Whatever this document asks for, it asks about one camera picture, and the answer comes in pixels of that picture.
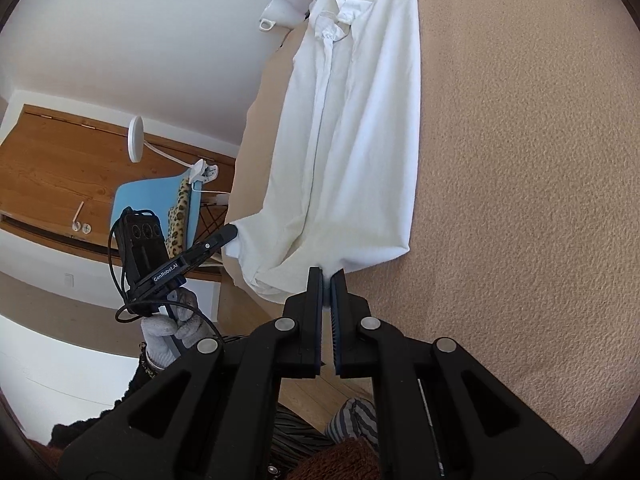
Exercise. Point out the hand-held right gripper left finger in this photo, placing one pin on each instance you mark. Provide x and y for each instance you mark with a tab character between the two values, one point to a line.
250	385

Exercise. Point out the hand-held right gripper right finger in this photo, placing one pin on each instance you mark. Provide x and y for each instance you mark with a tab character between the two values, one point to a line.
400	390

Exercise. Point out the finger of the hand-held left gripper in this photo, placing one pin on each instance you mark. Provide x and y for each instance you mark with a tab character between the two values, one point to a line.
215	240

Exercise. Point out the white t-shirt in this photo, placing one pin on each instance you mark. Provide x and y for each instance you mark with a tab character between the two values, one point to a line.
360	110

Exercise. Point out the person's left hand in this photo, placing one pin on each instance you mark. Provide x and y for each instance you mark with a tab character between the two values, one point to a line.
160	335

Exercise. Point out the leopard print cloth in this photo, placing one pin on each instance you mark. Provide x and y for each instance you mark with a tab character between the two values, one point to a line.
176	220

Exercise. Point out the grey striped cloth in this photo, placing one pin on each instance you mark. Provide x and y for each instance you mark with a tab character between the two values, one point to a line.
357	420

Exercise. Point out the blue chair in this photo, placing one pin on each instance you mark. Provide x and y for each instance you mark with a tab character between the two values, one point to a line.
145	195

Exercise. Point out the dark pleated cloth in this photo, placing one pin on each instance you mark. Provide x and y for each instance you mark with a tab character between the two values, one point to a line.
295	435

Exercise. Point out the brown fuzzy cloth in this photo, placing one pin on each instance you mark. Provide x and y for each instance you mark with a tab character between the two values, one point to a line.
340	460

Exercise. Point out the white clip lamp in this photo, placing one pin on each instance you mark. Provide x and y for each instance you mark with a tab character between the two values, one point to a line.
135	137

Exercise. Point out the white mug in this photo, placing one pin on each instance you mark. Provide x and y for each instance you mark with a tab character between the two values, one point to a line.
282	10

